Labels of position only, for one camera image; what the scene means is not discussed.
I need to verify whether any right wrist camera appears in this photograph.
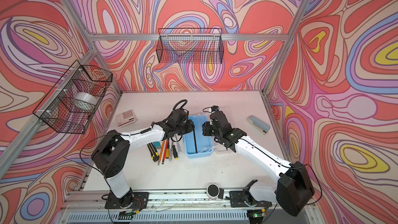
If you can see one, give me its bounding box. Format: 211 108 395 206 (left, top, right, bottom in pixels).
210 105 219 113

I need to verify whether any white tape roll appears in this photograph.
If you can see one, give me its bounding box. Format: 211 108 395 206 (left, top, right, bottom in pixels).
72 92 98 113

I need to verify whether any black yellow screwdriver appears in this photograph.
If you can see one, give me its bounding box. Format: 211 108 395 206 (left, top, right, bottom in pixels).
172 144 178 159

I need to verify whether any left black wire basket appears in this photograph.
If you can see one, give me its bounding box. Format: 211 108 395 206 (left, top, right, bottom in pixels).
33 60 113 134

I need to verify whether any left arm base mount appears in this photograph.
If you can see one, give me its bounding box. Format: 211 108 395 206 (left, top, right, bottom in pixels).
105 191 149 210

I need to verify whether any grey blue stapler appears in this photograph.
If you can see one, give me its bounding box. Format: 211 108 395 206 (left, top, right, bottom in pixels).
247 116 271 135

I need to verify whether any red handled hex key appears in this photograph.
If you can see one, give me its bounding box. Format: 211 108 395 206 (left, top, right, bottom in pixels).
161 140 169 164

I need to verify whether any aluminium front rail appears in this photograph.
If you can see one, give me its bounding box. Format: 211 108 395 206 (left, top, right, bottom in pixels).
61 188 276 215

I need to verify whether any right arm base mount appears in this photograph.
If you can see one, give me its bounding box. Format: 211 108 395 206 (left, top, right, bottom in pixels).
226 190 273 209

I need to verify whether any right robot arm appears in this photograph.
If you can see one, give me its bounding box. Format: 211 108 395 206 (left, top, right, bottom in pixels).
202 106 315 216

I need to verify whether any yellow black utility knife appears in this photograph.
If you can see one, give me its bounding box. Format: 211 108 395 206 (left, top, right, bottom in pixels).
147 143 159 162

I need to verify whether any black hex key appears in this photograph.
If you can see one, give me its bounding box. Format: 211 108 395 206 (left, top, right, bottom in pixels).
193 128 198 153

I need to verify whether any teal utility knife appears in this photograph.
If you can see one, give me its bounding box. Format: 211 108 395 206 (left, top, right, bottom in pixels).
153 142 161 149

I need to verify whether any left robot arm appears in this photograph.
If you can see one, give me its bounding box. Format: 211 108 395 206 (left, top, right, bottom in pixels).
91 99 194 208

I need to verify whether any black wire basket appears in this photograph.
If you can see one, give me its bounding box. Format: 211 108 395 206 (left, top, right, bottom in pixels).
33 60 113 134
156 27 224 64

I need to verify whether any back black wire basket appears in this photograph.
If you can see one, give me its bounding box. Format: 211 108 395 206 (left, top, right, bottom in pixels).
156 27 224 64

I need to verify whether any orange handled hex key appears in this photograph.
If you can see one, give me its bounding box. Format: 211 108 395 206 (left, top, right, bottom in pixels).
158 140 166 166

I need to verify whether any yellow handled screwdriver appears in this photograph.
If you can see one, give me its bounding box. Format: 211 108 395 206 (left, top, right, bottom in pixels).
165 143 170 159

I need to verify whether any light blue plastic toolbox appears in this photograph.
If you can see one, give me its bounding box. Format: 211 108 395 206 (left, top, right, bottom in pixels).
183 114 214 159

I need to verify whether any round black white knob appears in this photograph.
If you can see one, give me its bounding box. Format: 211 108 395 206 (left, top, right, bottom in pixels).
206 184 220 200

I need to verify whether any clear toolbox lid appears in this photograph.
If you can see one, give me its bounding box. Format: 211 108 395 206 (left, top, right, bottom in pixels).
192 108 237 155

